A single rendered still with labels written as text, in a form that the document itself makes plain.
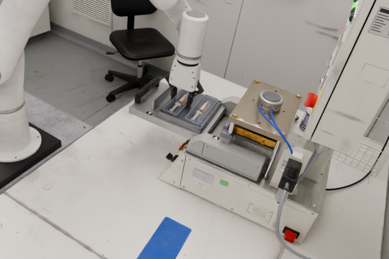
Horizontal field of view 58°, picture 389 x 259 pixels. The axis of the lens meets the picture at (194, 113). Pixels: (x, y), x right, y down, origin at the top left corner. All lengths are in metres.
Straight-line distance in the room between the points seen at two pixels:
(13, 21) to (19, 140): 0.45
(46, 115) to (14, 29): 0.58
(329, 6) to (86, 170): 1.90
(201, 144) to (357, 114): 0.47
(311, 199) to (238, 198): 0.23
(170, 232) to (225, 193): 0.22
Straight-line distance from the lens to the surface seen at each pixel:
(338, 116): 0.95
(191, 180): 1.24
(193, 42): 1.12
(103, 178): 1.31
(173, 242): 1.16
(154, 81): 1.35
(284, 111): 1.16
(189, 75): 1.18
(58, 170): 1.35
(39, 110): 1.63
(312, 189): 1.20
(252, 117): 1.08
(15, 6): 1.08
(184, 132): 1.20
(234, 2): 2.76
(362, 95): 0.92
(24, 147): 1.39
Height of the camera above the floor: 1.72
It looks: 36 degrees down
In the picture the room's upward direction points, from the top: 11 degrees clockwise
